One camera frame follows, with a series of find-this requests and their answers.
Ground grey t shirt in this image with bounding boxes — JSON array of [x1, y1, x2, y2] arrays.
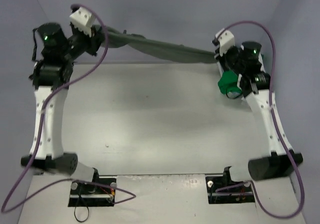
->
[[101, 27, 218, 64]]

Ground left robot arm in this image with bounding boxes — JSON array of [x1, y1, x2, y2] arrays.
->
[[20, 23, 108, 194]]

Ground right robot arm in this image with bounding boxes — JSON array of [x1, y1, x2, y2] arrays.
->
[[213, 40, 303, 190]]

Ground green t shirt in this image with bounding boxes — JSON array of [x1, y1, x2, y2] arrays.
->
[[217, 54, 266, 95]]

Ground white laundry basket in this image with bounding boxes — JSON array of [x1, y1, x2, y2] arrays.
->
[[217, 41, 272, 100]]

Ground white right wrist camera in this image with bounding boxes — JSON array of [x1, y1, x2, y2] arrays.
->
[[212, 28, 235, 56]]

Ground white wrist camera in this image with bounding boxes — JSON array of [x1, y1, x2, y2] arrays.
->
[[212, 28, 235, 56], [69, 7, 96, 37]]

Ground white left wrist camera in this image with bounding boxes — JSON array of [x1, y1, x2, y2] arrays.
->
[[69, 7, 96, 37]]

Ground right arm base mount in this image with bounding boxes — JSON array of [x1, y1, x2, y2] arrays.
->
[[205, 175, 255, 204]]

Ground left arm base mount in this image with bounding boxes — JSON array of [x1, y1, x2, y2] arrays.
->
[[68, 176, 117, 207]]

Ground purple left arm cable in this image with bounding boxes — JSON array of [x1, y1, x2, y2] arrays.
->
[[0, 3, 137, 213]]

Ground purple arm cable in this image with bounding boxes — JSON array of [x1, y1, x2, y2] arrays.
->
[[215, 21, 307, 219], [0, 3, 137, 213]]

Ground black loop cable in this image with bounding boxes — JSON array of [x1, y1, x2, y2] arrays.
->
[[74, 183, 90, 222]]

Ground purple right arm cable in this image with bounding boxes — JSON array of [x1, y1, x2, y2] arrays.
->
[[215, 21, 307, 219]]

